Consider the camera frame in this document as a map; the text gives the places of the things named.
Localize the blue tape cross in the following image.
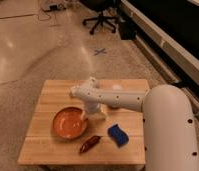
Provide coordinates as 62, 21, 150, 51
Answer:
94, 48, 106, 56

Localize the wooden table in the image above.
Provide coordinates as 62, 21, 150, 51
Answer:
18, 80, 146, 166

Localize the orange ceramic bowl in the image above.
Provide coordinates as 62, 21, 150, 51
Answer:
52, 107, 88, 139

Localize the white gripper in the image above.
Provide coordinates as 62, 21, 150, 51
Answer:
80, 102, 101, 120

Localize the black office chair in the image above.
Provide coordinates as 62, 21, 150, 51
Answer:
79, 0, 118, 35

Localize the white cup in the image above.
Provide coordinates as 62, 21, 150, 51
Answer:
112, 84, 122, 90

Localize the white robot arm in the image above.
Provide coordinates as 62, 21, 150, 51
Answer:
70, 77, 199, 171

